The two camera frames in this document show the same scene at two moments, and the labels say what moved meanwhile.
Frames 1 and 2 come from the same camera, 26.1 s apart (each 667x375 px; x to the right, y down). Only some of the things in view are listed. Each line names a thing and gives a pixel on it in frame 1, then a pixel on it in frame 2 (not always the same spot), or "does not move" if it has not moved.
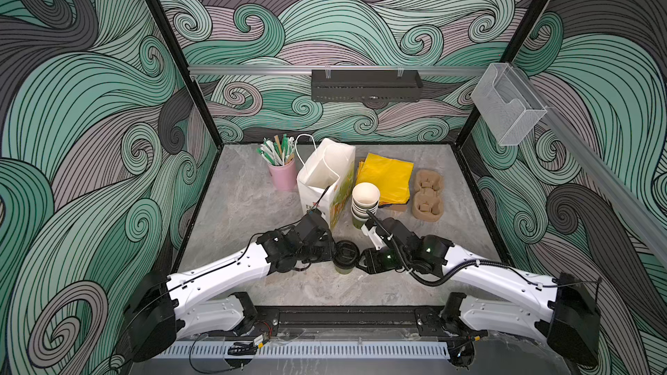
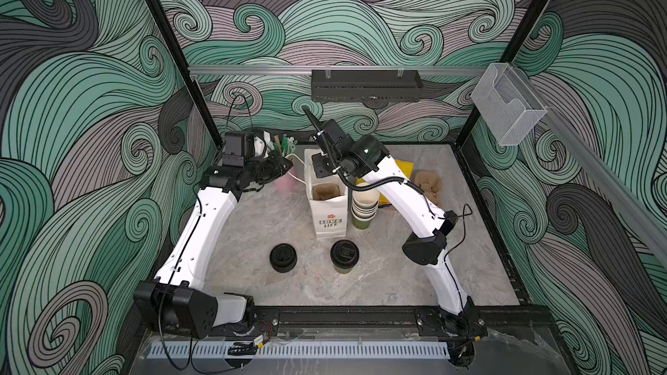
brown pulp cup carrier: [427, 203] does not move
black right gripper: [369, 259] → [319, 161]
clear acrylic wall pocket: [506, 104] does not move
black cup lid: [346, 253] does not move
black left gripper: [326, 242] → [275, 160]
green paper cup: [344, 271] does not move
